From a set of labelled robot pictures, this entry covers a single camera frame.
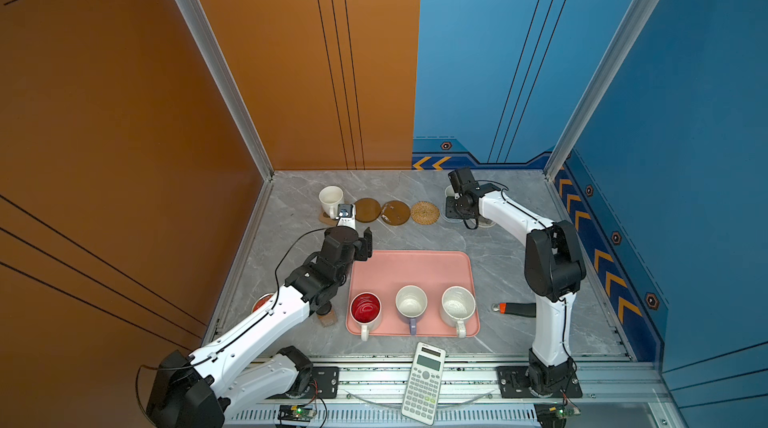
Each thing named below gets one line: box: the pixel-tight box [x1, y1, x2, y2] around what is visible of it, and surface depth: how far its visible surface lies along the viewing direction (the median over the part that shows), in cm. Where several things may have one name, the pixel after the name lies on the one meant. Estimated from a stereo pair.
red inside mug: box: [350, 292, 383, 341], surface depth 81 cm
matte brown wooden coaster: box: [354, 197, 381, 223], surface depth 111 cm
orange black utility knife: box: [491, 302, 537, 318], surface depth 86 cm
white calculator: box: [401, 341, 447, 426], surface depth 74 cm
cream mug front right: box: [440, 286, 476, 338], surface depth 81 cm
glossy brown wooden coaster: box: [381, 200, 411, 226], surface depth 108 cm
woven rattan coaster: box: [411, 201, 440, 225], surface depth 110 cm
